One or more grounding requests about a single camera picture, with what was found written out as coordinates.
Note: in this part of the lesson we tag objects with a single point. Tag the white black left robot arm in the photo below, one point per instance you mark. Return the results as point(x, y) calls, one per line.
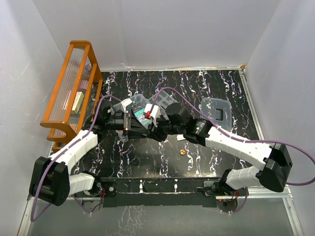
point(52, 180)

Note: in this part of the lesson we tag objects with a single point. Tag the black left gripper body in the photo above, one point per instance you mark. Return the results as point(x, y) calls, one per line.
point(115, 123)

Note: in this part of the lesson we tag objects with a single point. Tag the teal bandage packet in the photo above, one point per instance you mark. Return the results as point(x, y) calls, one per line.
point(141, 117)

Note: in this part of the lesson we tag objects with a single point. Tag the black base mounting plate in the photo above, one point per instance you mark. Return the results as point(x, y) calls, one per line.
point(157, 191)

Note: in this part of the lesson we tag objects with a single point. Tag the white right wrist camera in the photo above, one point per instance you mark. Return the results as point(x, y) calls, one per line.
point(152, 112)

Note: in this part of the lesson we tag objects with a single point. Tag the clear box lid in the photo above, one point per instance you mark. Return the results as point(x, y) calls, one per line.
point(219, 110)

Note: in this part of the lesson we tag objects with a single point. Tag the clear divided organizer tray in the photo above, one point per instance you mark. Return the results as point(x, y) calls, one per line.
point(164, 100)

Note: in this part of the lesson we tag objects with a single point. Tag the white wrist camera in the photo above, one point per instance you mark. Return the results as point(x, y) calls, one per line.
point(126, 105)
point(152, 112)

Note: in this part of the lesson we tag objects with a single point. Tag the orange wooden rack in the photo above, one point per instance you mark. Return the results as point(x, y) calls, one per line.
point(79, 72)

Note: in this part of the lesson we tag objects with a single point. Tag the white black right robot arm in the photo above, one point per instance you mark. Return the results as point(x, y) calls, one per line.
point(270, 164)

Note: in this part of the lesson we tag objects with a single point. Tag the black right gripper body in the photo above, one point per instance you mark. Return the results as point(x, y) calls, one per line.
point(162, 123)

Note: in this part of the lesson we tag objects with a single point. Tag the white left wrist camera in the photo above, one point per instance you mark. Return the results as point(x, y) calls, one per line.
point(126, 105)

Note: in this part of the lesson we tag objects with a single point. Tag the clear medicine kit box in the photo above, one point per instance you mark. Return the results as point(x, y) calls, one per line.
point(139, 102)

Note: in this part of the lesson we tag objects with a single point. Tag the white paper leaflet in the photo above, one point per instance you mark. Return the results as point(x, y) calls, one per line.
point(180, 138)

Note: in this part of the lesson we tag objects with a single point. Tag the cream box on rack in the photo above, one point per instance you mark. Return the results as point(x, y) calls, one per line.
point(77, 102)

